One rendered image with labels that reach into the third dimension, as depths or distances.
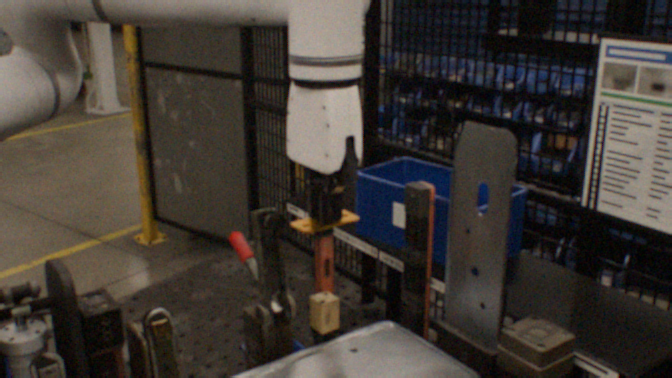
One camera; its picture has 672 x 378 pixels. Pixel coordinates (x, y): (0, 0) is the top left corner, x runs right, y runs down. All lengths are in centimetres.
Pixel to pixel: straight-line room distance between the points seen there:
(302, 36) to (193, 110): 282
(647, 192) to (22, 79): 94
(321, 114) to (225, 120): 264
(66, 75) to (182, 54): 258
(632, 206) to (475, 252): 29
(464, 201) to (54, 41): 61
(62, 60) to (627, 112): 85
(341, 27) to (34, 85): 42
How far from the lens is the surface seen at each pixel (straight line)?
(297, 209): 157
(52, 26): 93
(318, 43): 76
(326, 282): 109
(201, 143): 357
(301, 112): 81
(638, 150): 119
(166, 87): 372
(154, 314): 97
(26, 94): 96
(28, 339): 97
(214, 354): 164
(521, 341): 101
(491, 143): 99
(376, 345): 108
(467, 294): 110
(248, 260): 108
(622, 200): 122
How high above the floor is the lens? 156
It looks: 18 degrees down
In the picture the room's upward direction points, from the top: straight up
